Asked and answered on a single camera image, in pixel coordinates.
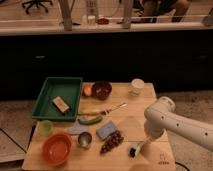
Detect small wooden block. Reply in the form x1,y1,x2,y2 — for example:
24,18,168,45
52,96,70,113

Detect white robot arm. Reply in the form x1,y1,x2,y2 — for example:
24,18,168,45
144,96,213,151

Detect yellow handled knife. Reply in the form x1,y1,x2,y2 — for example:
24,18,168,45
78,103,127,116

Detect dark maroon bowl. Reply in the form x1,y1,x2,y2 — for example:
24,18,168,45
92,81,112,100

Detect green cucumber toy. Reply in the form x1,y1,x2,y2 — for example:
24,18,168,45
78,116,103,125

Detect small orange fruit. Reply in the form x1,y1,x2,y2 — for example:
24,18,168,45
83,85,92,97

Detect white ceramic mug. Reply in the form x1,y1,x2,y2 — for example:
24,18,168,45
129,78,145,96

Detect grey blue cloth piece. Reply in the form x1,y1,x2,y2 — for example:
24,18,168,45
67,121,88,135

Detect light green cup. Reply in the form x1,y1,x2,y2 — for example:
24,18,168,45
38,120,53,136

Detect red object on shelf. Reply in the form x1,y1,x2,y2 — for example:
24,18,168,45
97,18,109,25

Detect red plastic bowl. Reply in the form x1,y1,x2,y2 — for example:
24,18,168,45
41,133,72,167

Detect white dish brush black bristles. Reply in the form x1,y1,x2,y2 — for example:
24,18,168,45
129,138,150,158

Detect green plastic tray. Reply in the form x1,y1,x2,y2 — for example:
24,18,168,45
32,77,83,122

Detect dark red grape bunch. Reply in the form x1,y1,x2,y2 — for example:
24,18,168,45
100,131,124,154

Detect black office chair base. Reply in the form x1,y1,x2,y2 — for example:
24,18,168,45
22,0,53,14

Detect small metal cup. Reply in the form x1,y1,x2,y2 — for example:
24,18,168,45
78,132,92,149

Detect black cable on floor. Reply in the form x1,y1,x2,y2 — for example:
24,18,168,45
175,161,191,171

